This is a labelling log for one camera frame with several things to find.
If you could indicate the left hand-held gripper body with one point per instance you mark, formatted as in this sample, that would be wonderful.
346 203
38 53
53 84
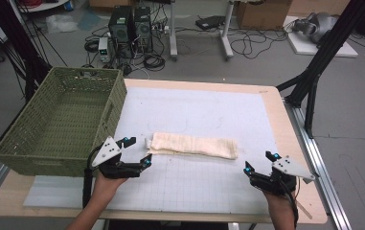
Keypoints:
106 152

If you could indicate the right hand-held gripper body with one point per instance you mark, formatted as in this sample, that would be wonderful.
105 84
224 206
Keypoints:
285 169

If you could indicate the cream towel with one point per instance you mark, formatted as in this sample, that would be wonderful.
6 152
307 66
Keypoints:
193 145

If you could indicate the green woven basket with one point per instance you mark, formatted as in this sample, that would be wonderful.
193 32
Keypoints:
58 121

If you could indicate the person's right hand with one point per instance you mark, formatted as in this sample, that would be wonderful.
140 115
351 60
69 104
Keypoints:
279 204

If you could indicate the person's left hand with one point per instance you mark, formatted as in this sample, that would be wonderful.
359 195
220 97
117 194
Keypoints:
105 188

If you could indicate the thin wooden stick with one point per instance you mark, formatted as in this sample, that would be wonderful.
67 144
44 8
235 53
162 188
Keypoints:
304 211

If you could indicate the white grid mat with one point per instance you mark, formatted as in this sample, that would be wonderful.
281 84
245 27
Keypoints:
202 108

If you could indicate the small grey power supply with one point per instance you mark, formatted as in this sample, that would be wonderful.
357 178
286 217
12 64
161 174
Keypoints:
104 49

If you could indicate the black computer tower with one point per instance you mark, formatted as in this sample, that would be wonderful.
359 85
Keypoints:
143 28
121 30

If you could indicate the white board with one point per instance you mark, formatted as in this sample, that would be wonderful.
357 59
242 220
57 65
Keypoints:
307 48

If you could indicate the white desk leg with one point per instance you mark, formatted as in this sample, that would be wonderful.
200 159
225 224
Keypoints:
226 35
173 32

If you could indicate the black metal stand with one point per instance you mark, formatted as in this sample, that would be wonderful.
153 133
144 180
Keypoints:
330 41
17 35

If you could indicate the clear plastic bag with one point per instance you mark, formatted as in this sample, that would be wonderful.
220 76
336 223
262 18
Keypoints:
61 24

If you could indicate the grey rounded device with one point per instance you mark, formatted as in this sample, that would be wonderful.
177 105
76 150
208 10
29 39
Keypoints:
317 25

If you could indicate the brown cardboard box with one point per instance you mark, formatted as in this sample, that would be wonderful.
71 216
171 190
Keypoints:
263 14

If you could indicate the flat black box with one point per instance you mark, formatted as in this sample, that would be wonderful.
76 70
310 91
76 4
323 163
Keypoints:
210 22

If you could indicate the aluminium rail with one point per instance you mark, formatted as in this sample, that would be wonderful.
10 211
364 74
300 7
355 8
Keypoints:
323 179

